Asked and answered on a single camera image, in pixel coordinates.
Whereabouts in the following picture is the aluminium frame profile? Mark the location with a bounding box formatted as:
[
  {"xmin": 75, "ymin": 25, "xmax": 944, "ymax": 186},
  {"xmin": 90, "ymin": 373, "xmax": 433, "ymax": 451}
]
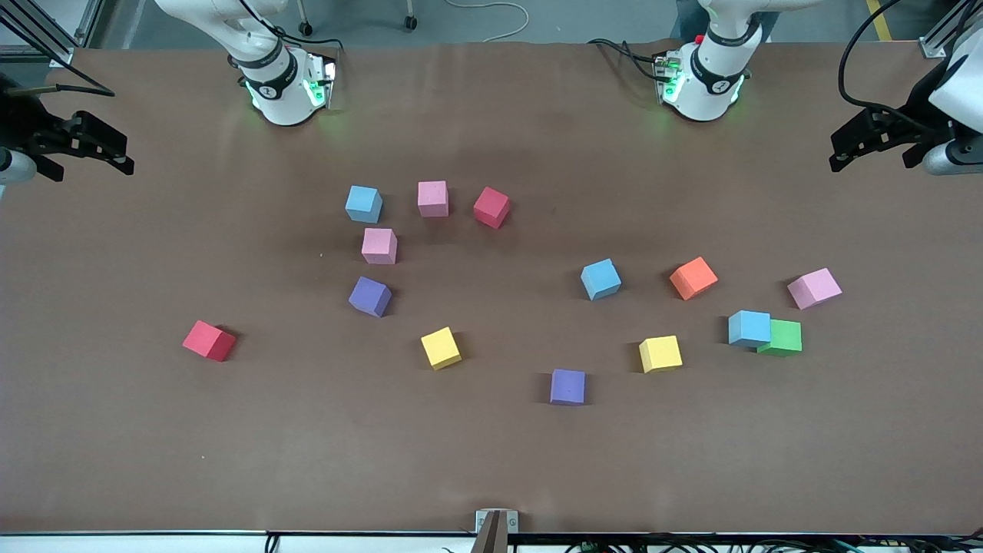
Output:
[
  {"xmin": 918, "ymin": 0, "xmax": 983, "ymax": 59},
  {"xmin": 0, "ymin": 0, "xmax": 104, "ymax": 68}
]

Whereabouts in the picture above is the purple foam cube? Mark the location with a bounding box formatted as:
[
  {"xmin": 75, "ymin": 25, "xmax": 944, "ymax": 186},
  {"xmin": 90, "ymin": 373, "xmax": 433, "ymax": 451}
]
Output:
[
  {"xmin": 348, "ymin": 276, "xmax": 393, "ymax": 319},
  {"xmin": 549, "ymin": 369, "xmax": 587, "ymax": 406}
]

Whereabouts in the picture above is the pink foam cube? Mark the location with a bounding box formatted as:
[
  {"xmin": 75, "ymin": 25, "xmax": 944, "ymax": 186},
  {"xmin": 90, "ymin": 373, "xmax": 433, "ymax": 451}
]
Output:
[
  {"xmin": 362, "ymin": 227, "xmax": 399, "ymax": 266},
  {"xmin": 786, "ymin": 267, "xmax": 843, "ymax": 311},
  {"xmin": 417, "ymin": 180, "xmax": 449, "ymax": 218}
]

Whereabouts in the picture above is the metal table edge bracket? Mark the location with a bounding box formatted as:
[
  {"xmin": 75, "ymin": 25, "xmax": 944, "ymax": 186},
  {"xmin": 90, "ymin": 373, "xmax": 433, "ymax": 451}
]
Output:
[{"xmin": 475, "ymin": 508, "xmax": 519, "ymax": 553}]

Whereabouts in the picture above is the orange foam cube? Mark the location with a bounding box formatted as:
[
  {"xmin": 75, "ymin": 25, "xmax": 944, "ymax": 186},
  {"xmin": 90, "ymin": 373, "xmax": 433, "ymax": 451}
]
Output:
[{"xmin": 669, "ymin": 257, "xmax": 720, "ymax": 301}]

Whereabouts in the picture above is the red foam cube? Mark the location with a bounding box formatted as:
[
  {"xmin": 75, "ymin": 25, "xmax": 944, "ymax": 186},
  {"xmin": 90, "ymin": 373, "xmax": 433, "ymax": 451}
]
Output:
[
  {"xmin": 473, "ymin": 186, "xmax": 511, "ymax": 230},
  {"xmin": 182, "ymin": 320, "xmax": 237, "ymax": 363}
]

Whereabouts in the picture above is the blue foam cube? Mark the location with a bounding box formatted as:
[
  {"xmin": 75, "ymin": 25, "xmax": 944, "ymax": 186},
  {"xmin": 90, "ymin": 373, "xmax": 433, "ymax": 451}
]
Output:
[
  {"xmin": 345, "ymin": 185, "xmax": 383, "ymax": 224},
  {"xmin": 727, "ymin": 310, "xmax": 772, "ymax": 349},
  {"xmin": 580, "ymin": 258, "xmax": 623, "ymax": 302}
]

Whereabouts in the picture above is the white table edge rail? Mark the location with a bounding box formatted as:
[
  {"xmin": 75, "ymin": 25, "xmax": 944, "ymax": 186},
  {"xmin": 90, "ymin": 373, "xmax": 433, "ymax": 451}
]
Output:
[{"xmin": 0, "ymin": 530, "xmax": 983, "ymax": 553}]

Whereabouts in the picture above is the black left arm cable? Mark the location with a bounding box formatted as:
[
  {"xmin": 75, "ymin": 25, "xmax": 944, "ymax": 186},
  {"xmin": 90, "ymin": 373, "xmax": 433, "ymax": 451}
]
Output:
[{"xmin": 837, "ymin": 0, "xmax": 962, "ymax": 118}]

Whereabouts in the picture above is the yellow foam cube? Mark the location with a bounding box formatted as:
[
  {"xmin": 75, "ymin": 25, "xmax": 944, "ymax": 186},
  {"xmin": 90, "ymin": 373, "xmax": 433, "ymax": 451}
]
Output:
[
  {"xmin": 638, "ymin": 335, "xmax": 683, "ymax": 374},
  {"xmin": 420, "ymin": 326, "xmax": 463, "ymax": 372}
]

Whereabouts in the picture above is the green foam cube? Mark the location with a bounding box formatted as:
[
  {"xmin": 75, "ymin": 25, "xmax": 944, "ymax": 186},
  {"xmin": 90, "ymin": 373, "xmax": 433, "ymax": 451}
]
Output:
[{"xmin": 756, "ymin": 319, "xmax": 803, "ymax": 358}]

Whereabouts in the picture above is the white floor cable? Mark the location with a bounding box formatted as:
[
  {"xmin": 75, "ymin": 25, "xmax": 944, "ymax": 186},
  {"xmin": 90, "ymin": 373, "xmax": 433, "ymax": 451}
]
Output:
[{"xmin": 444, "ymin": 0, "xmax": 531, "ymax": 43}]

